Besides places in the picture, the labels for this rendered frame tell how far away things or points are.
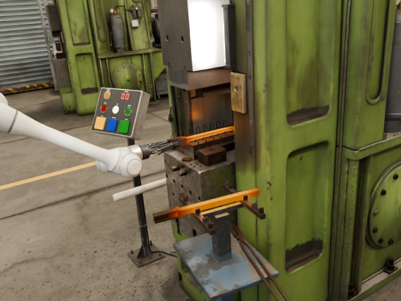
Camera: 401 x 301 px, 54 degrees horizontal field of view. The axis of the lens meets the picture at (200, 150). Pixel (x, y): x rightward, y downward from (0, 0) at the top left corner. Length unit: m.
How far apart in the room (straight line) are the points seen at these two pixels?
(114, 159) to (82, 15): 5.28
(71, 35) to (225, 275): 5.59
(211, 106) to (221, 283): 1.09
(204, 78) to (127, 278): 1.46
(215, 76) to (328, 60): 0.53
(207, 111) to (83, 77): 4.76
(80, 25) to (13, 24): 3.16
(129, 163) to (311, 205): 0.98
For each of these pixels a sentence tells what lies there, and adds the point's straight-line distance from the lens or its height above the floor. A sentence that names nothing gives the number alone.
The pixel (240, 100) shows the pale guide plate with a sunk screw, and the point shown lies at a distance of 1.76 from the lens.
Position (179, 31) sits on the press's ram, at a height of 1.54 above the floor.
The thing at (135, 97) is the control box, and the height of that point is 1.16.
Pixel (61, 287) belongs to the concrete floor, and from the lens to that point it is 2.84.
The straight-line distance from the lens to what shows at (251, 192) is 1.63.
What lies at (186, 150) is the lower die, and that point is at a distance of 2.05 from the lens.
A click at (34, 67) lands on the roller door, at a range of 9.86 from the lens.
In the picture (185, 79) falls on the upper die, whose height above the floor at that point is 1.32.
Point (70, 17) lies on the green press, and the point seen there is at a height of 1.56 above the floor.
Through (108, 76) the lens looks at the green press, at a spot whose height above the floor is 0.61.
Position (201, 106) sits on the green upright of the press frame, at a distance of 2.26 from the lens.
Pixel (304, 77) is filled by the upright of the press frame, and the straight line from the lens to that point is 1.86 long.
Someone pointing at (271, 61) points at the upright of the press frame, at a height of 1.42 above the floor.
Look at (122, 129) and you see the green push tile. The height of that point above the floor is 1.00.
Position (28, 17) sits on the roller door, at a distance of 9.82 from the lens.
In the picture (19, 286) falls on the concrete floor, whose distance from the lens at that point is 2.98.
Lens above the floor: 1.66
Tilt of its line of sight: 21 degrees down
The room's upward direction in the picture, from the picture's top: 4 degrees counter-clockwise
